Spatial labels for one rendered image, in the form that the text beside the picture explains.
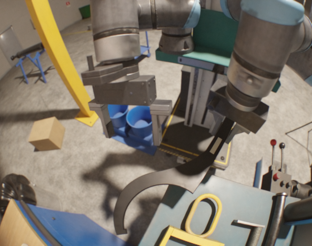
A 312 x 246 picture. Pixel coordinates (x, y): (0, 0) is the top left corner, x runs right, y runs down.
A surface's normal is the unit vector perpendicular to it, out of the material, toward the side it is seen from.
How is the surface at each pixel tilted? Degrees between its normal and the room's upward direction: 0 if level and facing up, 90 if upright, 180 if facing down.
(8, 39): 90
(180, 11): 78
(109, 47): 65
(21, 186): 54
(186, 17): 93
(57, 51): 90
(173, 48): 70
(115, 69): 83
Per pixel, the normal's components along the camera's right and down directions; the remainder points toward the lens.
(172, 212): -0.07, -0.58
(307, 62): -0.85, 0.47
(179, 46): 0.02, 0.57
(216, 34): -0.40, 0.77
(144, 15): -0.03, 0.73
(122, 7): 0.55, 0.38
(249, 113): -0.63, 0.66
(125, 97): -0.29, 0.50
